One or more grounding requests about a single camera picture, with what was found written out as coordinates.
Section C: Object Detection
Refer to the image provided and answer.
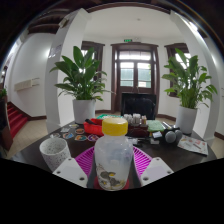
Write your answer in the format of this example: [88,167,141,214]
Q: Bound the clear yellow-capped drink bottle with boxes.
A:
[93,117,135,192]

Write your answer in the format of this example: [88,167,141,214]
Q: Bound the white jars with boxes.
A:
[122,112,148,127]

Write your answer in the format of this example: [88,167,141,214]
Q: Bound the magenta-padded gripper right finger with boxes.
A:
[128,145,175,190]

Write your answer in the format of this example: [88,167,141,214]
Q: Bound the tall leafy plant in white pot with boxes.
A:
[161,47,219,136]

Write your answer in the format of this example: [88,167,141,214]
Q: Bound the white wall radiator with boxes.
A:
[13,77,41,92]

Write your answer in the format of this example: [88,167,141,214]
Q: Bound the red plastic box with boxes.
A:
[82,117,105,137]

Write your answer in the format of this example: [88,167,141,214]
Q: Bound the dark brown box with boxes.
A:
[125,123,150,139]

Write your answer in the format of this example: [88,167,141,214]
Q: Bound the printed paper leaflet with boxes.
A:
[176,134,210,157]

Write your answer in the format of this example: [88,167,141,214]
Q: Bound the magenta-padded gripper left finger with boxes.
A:
[52,145,98,190]

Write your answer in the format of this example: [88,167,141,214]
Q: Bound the paper notice on pillar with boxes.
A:
[47,44,63,60]

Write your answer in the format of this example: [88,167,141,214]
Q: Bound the green box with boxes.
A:
[146,119,166,134]

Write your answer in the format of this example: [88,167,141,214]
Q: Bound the dark-framed window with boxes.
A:
[80,40,106,102]
[163,42,191,99]

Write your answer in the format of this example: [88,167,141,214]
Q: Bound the red carpeted staircase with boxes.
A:
[5,101,30,140]

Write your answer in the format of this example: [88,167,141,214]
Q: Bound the black chair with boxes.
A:
[120,92,158,121]

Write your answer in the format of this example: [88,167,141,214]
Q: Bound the white speckled mug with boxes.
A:
[39,137,72,173]

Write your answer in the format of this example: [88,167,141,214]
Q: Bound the grey microphone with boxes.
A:
[163,129,178,145]
[175,128,184,141]

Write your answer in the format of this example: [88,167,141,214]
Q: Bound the dark wooden glass double door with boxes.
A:
[110,41,161,115]

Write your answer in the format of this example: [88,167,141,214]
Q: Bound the broad-leaf plant in white pot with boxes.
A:
[49,45,110,125]

